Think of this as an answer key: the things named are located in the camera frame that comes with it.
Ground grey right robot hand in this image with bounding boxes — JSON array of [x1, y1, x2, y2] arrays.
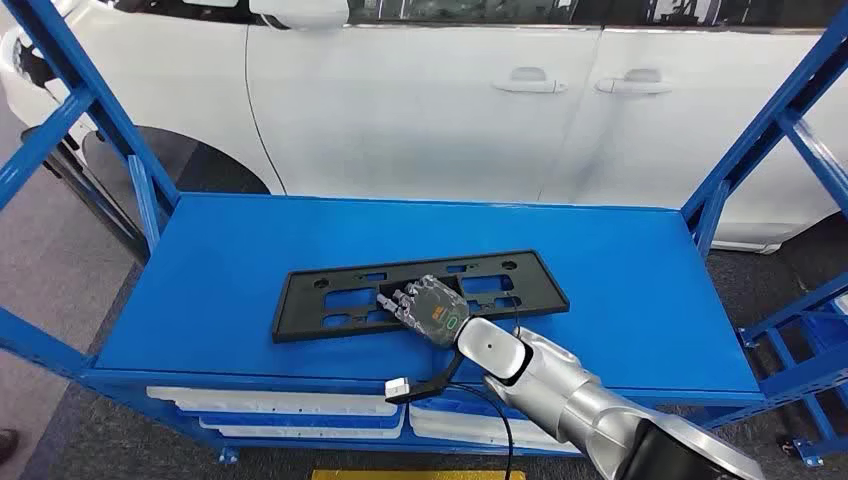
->
[[376, 274, 472, 349]]

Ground black plastic plate bracket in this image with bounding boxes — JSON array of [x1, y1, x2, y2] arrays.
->
[[271, 249, 571, 344]]

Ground blue metal shelf rack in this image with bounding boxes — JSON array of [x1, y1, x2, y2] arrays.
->
[[0, 0, 848, 465]]

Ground shallow white plastic bin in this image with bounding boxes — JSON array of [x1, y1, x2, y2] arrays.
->
[[198, 415, 407, 441]]

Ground white car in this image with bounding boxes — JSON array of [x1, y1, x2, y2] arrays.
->
[[0, 0, 848, 254]]

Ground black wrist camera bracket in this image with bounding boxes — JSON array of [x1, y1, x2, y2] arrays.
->
[[387, 347, 468, 407]]

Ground black camera cable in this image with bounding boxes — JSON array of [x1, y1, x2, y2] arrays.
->
[[450, 382, 517, 480]]

